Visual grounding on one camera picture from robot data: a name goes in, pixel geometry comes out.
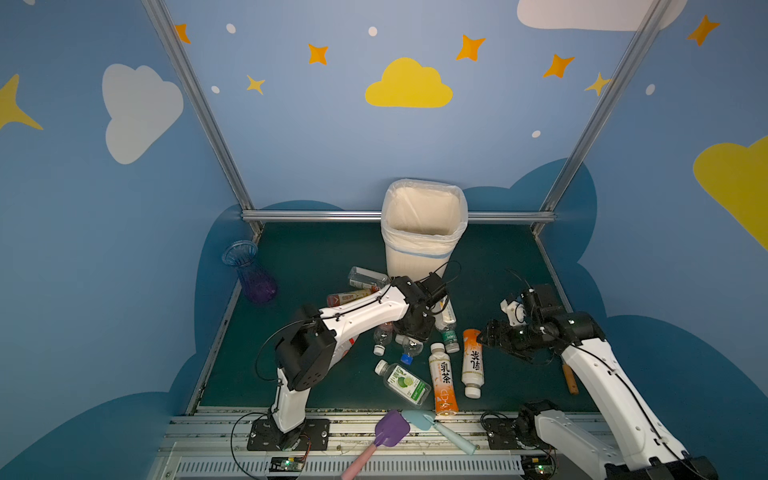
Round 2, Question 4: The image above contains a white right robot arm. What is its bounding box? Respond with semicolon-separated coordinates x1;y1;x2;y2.
478;312;718;479

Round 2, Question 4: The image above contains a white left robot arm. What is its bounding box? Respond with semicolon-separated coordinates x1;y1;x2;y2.
269;272;448;434

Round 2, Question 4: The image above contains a white ribbed trash bin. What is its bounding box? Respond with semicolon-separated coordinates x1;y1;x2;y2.
380;178;469;282

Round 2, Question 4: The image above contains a white bin liner bag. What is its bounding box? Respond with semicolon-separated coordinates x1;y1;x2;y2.
380;178;469;256

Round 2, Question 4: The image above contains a clear bottle green band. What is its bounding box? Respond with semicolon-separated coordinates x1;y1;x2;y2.
435;300;461;354

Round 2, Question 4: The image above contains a small blue label bottle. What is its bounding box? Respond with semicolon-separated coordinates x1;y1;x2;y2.
401;336;424;365

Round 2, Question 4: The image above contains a red label clear bottle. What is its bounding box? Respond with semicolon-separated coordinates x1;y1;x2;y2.
373;322;394;357

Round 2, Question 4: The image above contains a clear square bottle green label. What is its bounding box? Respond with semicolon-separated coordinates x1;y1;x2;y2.
348;266;390;291

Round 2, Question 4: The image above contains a red gold energy drink bottle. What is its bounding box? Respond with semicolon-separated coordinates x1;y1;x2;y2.
326;289;377;307

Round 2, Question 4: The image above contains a lime label square bottle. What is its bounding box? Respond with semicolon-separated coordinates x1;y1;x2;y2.
374;360;432;406

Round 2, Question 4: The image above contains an orange white tea bottle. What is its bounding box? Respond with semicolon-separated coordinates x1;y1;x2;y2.
461;329;485;399

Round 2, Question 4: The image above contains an orange milk tea bottle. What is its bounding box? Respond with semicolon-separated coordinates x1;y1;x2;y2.
429;343;459;416

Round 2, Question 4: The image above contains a teal silicone spatula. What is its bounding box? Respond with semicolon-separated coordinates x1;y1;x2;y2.
401;410;478;455

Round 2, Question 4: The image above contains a purple pink spatula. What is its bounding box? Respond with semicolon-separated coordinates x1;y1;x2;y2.
341;410;410;480

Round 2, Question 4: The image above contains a purple ribbed plastic vase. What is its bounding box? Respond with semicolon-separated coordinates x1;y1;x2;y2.
222;240;278;305

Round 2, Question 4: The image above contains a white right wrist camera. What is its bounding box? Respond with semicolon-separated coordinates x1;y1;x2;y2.
500;299;526;327

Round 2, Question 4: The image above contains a wooden handle brush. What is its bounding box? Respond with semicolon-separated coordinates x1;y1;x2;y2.
562;363;579;395

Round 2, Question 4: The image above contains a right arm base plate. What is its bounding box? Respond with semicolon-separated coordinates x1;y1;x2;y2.
481;415;522;450

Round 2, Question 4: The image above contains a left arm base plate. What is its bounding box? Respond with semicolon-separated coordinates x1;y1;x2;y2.
246;418;330;452

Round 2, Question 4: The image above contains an aluminium frame post right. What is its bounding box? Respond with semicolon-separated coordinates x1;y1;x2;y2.
540;0;672;214

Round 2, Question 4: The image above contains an aluminium frame post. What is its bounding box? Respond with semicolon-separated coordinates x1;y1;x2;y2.
141;0;254;210
540;0;672;214

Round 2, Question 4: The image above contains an aluminium frame post left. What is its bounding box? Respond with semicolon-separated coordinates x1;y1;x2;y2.
141;0;254;210

